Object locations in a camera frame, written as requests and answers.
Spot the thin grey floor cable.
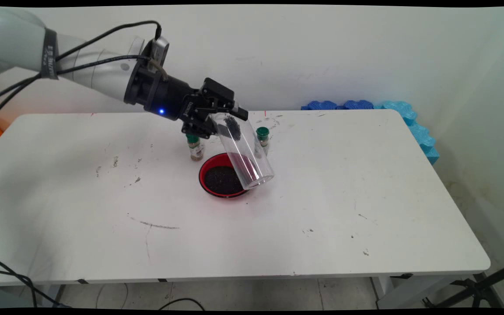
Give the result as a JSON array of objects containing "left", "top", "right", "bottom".
[{"left": 96, "top": 283, "right": 129, "bottom": 309}]

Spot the clear plastic jar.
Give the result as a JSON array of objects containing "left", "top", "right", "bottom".
[{"left": 210, "top": 112, "right": 275, "bottom": 191}]

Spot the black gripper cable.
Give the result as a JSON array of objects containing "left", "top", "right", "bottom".
[{"left": 0, "top": 55, "right": 168, "bottom": 124}]

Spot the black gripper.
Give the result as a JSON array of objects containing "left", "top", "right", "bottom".
[{"left": 123, "top": 59, "right": 249, "bottom": 140}]

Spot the white table leg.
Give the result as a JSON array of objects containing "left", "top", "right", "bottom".
[{"left": 41, "top": 284, "right": 65, "bottom": 308}]

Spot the white table leg frame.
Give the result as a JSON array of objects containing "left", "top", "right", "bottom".
[{"left": 371, "top": 276, "right": 458, "bottom": 309}]

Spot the black hanging cable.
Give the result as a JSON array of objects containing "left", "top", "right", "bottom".
[{"left": 0, "top": 251, "right": 68, "bottom": 308}]

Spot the light blue foam mat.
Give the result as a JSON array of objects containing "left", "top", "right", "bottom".
[{"left": 374, "top": 101, "right": 440, "bottom": 165}]

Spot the spice bottle with green cap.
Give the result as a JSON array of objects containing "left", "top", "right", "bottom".
[
  {"left": 255, "top": 127, "right": 271, "bottom": 158},
  {"left": 185, "top": 133, "right": 205, "bottom": 162}
]

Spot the black floor cable loop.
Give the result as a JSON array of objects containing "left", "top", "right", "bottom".
[{"left": 158, "top": 298, "right": 205, "bottom": 310}]

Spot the black tripod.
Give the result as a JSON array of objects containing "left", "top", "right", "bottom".
[{"left": 423, "top": 259, "right": 504, "bottom": 309}]

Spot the black camera cable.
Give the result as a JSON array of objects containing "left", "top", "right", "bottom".
[{"left": 0, "top": 20, "right": 162, "bottom": 105}]

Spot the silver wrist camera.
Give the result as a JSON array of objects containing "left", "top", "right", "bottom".
[{"left": 144, "top": 35, "right": 171, "bottom": 71}]

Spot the black velcro strap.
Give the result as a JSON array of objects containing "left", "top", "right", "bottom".
[{"left": 39, "top": 28, "right": 60, "bottom": 81}]

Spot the red bowl with black seeds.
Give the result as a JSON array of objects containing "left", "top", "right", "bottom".
[{"left": 198, "top": 152, "right": 253, "bottom": 199}]

